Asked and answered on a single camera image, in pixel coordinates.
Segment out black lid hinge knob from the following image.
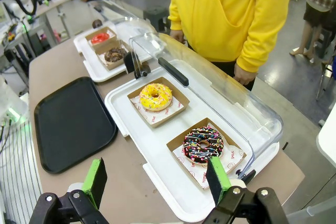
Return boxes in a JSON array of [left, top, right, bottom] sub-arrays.
[[235, 168, 257, 185], [123, 52, 152, 79]]

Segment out cardboard box under red donut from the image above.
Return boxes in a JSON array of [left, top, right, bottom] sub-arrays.
[[85, 26, 118, 51]]

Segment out person right forearm yellow sleeve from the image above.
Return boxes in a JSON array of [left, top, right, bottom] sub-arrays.
[[167, 0, 184, 31]]

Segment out person black trousers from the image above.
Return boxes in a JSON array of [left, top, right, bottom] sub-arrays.
[[188, 42, 255, 91]]

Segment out chocolate donut with rainbow sprinkles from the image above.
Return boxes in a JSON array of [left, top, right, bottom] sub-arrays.
[[183, 126, 225, 166]]

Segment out clear lid with black handle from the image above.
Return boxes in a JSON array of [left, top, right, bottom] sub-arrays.
[[129, 32, 284, 180]]

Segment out white side table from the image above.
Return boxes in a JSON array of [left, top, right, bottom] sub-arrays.
[[316, 105, 336, 162]]

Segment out clear display case lid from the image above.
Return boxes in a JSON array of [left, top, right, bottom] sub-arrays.
[[88, 0, 158, 59]]

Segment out person left hand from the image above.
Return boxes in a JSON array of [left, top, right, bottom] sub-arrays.
[[233, 62, 257, 86]]

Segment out large white display case base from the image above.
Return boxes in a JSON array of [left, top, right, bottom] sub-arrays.
[[104, 59, 280, 223]]

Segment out person left forearm yellow sleeve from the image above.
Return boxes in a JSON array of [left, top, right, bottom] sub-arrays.
[[236, 11, 289, 74]]

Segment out cardboard box under sprinkled chocolate donut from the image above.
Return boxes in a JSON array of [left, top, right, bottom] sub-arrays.
[[166, 118, 247, 190]]

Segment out red glazed donut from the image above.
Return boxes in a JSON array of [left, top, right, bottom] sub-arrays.
[[90, 32, 110, 45]]

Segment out black plastic serving tray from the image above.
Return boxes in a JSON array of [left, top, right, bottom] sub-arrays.
[[34, 76, 118, 174]]

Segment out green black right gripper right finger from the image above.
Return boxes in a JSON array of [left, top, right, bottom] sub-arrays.
[[202, 156, 289, 224]]

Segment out printed paper under sprinkled chocolate donut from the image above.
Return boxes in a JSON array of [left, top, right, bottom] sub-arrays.
[[173, 129, 244, 189]]

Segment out metal frame chair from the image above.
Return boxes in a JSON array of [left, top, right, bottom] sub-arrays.
[[316, 50, 336, 101]]

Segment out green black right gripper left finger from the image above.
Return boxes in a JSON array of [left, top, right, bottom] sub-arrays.
[[28, 157, 110, 224]]

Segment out person torso in yellow hoodie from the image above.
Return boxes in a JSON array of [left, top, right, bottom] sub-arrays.
[[167, 0, 293, 63]]

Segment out cardboard box under nut donut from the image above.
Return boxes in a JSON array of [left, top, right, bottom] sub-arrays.
[[97, 40, 131, 71]]

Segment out small white display case base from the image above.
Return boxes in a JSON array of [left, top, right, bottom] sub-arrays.
[[73, 26, 153, 83]]

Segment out person right hand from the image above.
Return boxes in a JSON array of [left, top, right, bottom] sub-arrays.
[[170, 29, 186, 44]]

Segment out black stool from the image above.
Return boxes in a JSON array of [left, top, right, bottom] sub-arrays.
[[143, 6, 171, 33]]

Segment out yellow sprinkled donut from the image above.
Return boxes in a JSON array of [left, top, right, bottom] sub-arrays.
[[139, 83, 173, 111]]

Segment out printed paper under yellow donut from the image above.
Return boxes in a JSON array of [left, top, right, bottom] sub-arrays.
[[130, 95, 184, 125]]

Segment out cardboard box under yellow donut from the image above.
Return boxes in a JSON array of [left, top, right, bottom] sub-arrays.
[[127, 76, 190, 129]]

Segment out chocolate nut donut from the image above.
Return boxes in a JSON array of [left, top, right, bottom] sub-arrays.
[[104, 47, 127, 63]]

